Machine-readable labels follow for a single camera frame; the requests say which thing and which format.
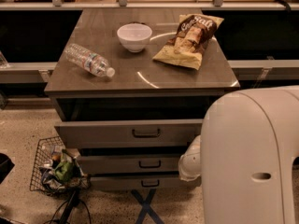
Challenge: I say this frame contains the black wire basket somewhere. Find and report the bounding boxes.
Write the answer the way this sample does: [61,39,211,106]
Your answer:
[30,136,91,195]

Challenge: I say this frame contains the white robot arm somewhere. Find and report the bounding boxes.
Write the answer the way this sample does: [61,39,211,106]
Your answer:
[178,86,299,224]

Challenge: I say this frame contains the grey drawer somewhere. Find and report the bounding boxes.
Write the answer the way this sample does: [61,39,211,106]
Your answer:
[55,119,202,148]
[77,154,179,175]
[91,174,201,191]

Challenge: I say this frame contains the clear plastic water bottle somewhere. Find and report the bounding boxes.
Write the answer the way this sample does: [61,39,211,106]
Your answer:
[64,43,115,77]

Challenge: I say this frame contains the grey top drawer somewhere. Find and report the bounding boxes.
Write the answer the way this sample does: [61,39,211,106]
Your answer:
[55,119,202,148]

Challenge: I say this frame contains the yellow brown chip bag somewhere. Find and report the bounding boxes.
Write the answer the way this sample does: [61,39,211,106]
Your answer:
[153,14,223,70]

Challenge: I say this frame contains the green crumpled wrapper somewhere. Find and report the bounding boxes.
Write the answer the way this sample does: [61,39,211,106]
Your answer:
[54,161,74,183]

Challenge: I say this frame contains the white ceramic bowl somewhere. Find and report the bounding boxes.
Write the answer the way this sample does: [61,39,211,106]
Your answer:
[117,23,152,53]

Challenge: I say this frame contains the black cable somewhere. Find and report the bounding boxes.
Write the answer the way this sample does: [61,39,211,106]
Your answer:
[43,189,93,224]

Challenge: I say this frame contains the grey drawer cabinet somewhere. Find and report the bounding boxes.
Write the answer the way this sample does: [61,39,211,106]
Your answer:
[44,7,241,123]

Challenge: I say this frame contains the grey bottom drawer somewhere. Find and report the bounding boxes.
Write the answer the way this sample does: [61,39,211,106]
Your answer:
[91,174,201,191]

